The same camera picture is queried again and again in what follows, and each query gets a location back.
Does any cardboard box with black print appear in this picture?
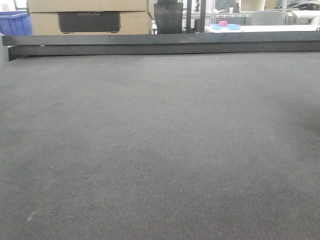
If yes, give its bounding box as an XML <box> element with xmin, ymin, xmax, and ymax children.
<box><xmin>30</xmin><ymin>11</ymin><xmax>152</xmax><ymax>36</ymax></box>

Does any upper cardboard box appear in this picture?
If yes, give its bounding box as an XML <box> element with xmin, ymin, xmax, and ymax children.
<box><xmin>27</xmin><ymin>0</ymin><xmax>154</xmax><ymax>13</ymax></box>

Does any black bin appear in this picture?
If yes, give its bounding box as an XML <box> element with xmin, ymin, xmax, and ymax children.
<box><xmin>154</xmin><ymin>1</ymin><xmax>183</xmax><ymax>35</ymax></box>

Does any blue tray on table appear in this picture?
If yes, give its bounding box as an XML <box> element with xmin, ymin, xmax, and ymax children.
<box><xmin>211</xmin><ymin>23</ymin><xmax>241</xmax><ymax>31</ymax></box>

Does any white table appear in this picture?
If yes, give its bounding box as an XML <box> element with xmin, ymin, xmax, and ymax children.
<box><xmin>204</xmin><ymin>24</ymin><xmax>320</xmax><ymax>33</ymax></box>

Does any blue plastic crate background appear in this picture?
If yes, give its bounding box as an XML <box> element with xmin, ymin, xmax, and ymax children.
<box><xmin>0</xmin><ymin>10</ymin><xmax>33</xmax><ymax>36</ymax></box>

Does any black vertical post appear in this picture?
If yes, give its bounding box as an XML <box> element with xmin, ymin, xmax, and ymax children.
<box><xmin>199</xmin><ymin>0</ymin><xmax>207</xmax><ymax>33</ymax></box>

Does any black conveyor side rail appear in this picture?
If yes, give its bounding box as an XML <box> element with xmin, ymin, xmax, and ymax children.
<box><xmin>1</xmin><ymin>29</ymin><xmax>320</xmax><ymax>61</ymax></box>

